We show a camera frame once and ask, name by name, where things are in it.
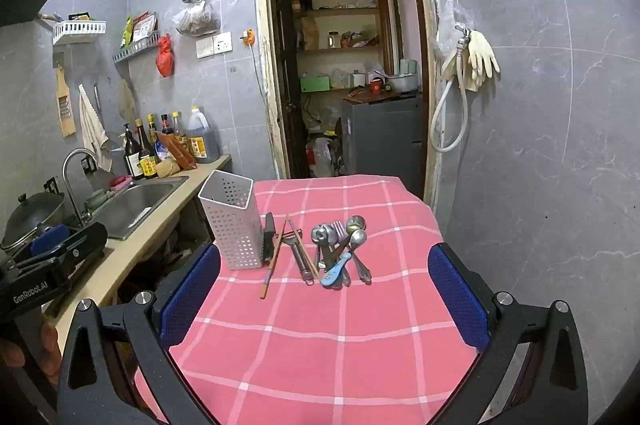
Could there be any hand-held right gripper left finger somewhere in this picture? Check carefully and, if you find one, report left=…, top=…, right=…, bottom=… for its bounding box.
left=56, top=244, right=221, bottom=425

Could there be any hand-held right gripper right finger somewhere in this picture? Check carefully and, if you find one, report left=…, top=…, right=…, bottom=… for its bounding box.
left=428, top=242, right=590, bottom=425

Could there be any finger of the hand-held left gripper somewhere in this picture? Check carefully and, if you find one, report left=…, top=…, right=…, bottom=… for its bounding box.
left=29, top=225, right=70, bottom=258
left=10, top=222, right=108, bottom=278

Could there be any white perforated utensil holder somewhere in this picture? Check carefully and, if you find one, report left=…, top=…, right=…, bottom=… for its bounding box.
left=198, top=170, right=264, bottom=271

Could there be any wooden chopstick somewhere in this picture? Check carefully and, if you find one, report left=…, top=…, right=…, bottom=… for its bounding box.
left=286, top=215, right=319, bottom=280
left=269, top=229, right=304, bottom=269
left=260, top=220, right=288, bottom=301

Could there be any black-handled knife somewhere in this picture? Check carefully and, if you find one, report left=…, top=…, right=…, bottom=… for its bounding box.
left=263, top=212, right=277, bottom=263

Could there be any metal peeler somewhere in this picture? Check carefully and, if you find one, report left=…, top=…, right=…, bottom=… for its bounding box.
left=282, top=230, right=316, bottom=286

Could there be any blue plastic spoon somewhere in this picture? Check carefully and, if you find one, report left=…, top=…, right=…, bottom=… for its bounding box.
left=320, top=251, right=353, bottom=290

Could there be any metal fork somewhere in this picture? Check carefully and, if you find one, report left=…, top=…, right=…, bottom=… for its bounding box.
left=331, top=221, right=352, bottom=287

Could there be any person's left hand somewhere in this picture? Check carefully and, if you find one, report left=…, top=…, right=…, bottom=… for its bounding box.
left=0, top=320, right=63, bottom=386

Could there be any black wok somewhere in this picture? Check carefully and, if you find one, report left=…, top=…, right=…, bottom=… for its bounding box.
left=0, top=192, right=67, bottom=252

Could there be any beige kitchen counter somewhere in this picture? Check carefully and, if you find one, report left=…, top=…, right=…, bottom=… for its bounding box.
left=42, top=154, right=232, bottom=356

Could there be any steel sink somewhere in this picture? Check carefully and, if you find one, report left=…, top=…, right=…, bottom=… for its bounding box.
left=87, top=176, right=190, bottom=241

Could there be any metal faucet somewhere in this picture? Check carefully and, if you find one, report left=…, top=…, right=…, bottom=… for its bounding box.
left=61, top=148, right=101, bottom=227

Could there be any dark pump bottle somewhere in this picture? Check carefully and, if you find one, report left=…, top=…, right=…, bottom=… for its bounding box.
left=123, top=121, right=146, bottom=180

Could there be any yellow-label sauce bottle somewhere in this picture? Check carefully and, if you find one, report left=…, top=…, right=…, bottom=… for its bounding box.
left=135, top=118, right=159, bottom=179

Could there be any hanging beige towel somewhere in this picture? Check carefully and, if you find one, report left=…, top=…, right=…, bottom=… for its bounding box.
left=77, top=84, right=114, bottom=172

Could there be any beige bag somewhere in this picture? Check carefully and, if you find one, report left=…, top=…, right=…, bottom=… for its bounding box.
left=156, top=156, right=182, bottom=179

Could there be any wooden slicer board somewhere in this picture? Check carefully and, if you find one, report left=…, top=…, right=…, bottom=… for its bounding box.
left=53, top=59, right=77, bottom=138

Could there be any orange packet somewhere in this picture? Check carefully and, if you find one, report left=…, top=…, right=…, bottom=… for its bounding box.
left=159, top=132, right=197, bottom=170

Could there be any pink checked tablecloth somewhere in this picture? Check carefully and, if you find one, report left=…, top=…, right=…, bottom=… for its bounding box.
left=132, top=175, right=482, bottom=425

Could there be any hanging metal utensil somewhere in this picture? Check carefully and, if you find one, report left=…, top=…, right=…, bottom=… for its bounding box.
left=92, top=81, right=104, bottom=128

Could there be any large oil jug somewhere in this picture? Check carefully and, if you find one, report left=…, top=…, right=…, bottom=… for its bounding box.
left=186, top=105, right=220, bottom=164

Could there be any grey appliance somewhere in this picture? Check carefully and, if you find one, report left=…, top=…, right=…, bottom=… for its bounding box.
left=341, top=94, right=424, bottom=202

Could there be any white plastic bag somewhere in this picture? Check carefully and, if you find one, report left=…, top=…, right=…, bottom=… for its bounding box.
left=305, top=136, right=342, bottom=179

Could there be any red plastic bag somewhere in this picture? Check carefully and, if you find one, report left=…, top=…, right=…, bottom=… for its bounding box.
left=155, top=33, right=176, bottom=78

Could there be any brown wooden board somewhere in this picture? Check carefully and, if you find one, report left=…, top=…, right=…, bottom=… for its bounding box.
left=348, top=86, right=397, bottom=102

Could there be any metal pot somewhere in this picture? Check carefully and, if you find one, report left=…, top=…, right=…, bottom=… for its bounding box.
left=386, top=72, right=419, bottom=95

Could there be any red snack packet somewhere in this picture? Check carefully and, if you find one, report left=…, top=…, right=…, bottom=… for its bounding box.
left=132, top=11, right=158, bottom=44

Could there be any cream rubber gloves pair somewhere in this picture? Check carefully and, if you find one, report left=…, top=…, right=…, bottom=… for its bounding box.
left=441, top=30, right=501, bottom=92

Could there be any dark wooden door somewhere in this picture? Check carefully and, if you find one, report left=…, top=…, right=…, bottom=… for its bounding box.
left=272, top=0, right=302, bottom=180

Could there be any green box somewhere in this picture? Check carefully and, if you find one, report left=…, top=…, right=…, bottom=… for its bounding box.
left=299, top=75, right=331, bottom=94

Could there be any clear plastic bag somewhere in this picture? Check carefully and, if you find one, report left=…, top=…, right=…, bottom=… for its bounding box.
left=172, top=0, right=221, bottom=38

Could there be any brown paper bag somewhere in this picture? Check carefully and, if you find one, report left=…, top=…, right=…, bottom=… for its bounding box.
left=299, top=15, right=320, bottom=51

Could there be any wooden shelving unit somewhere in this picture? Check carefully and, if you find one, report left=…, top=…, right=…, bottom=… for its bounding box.
left=287, top=0, right=397, bottom=106

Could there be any white hose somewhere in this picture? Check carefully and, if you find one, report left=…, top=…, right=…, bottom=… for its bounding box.
left=429, top=45, right=471, bottom=154

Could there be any metal wall shelf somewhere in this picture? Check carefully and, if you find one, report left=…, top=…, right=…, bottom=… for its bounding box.
left=112, top=36, right=162, bottom=64

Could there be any white wall basket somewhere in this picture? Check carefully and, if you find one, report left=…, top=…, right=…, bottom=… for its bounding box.
left=51, top=19, right=107, bottom=46

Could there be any worn door frame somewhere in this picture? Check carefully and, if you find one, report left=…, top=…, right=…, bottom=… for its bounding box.
left=251, top=0, right=447, bottom=212

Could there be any metal wall tap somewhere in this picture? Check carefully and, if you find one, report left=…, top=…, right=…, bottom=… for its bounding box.
left=453, top=24, right=474, bottom=50

